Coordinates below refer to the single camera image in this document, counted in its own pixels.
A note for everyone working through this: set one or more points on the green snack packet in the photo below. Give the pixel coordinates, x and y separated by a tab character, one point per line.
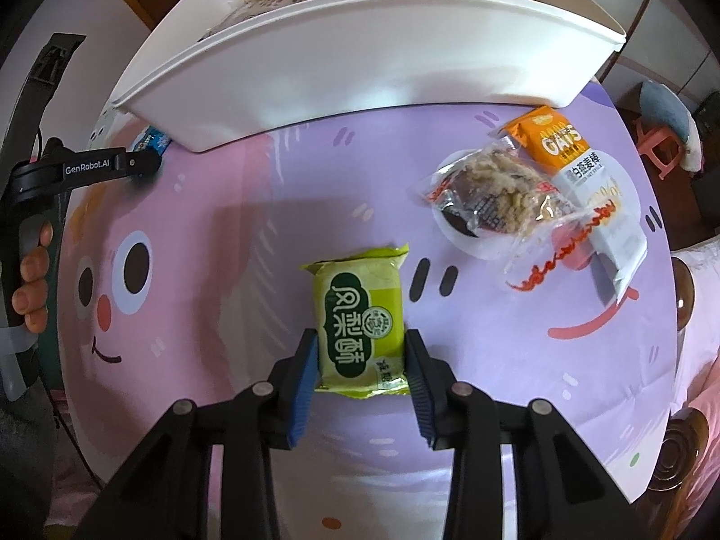
360	315

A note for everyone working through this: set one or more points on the cartoon printed table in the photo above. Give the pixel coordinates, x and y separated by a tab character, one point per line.
225	236

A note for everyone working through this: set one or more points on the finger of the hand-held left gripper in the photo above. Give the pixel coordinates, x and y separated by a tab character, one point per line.
143	164

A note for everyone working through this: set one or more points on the carved wooden furniture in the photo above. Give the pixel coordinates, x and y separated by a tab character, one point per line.
683	450

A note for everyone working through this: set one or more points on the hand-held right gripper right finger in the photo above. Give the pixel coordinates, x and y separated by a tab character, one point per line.
422	394

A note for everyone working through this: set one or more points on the blue snack packet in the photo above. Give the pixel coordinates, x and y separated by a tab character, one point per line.
152	140

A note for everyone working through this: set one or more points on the pink blanket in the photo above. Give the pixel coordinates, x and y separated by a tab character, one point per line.
700	326

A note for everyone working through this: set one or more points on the person's left hand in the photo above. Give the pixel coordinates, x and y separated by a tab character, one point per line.
34	287

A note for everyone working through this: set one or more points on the clear packet of twisted snacks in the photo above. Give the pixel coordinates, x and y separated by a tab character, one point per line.
500	194

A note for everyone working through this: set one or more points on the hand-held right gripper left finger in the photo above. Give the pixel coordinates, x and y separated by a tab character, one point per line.
298	394

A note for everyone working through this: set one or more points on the white plastic bin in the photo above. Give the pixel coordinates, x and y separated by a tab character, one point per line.
365	67

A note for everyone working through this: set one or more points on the pink stool with blue cushion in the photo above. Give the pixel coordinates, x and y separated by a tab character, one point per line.
672	115

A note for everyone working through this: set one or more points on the orange and white snack packet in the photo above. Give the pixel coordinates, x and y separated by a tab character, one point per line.
579	163

